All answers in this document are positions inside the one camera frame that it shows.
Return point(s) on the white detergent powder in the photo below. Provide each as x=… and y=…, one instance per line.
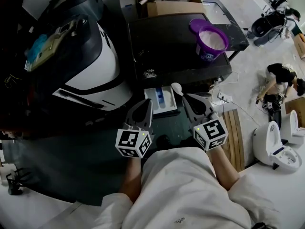
x=212, y=40

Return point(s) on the black and white appliance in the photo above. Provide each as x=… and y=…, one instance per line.
x=95, y=68

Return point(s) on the white power strip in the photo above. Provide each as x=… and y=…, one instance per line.
x=224, y=97

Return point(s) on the brown cardboard box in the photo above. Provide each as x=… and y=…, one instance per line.
x=300, y=45
x=294, y=105

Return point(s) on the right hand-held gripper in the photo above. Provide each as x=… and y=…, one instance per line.
x=212, y=132

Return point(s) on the black marble table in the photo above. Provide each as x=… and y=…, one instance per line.
x=237, y=36

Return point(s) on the black washing machine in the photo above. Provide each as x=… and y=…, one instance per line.
x=166, y=44

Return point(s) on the white detergent drawer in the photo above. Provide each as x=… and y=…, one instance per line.
x=151, y=100

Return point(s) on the black toilet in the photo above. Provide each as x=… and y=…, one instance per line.
x=262, y=26

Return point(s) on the person's left forearm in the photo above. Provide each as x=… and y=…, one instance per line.
x=132, y=178

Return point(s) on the white carton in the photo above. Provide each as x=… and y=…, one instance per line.
x=128, y=6

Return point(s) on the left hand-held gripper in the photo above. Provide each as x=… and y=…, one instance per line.
x=133, y=142

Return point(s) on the purple detergent tub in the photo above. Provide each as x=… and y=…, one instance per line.
x=209, y=55

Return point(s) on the white toilet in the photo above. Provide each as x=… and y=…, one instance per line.
x=264, y=142
x=294, y=128

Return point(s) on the purple tub lid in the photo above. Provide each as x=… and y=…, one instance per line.
x=195, y=24

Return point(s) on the black metal stand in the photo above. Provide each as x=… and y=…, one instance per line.
x=14, y=182

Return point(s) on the wooden slatted board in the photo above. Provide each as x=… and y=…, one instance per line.
x=234, y=139

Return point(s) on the person's white clothing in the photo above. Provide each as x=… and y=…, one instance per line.
x=181, y=192

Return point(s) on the white plastic scoop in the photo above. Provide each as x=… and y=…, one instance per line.
x=176, y=87

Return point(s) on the open cardboard box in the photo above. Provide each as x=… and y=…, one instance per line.
x=171, y=8

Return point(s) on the person's right forearm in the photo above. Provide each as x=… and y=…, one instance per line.
x=222, y=168

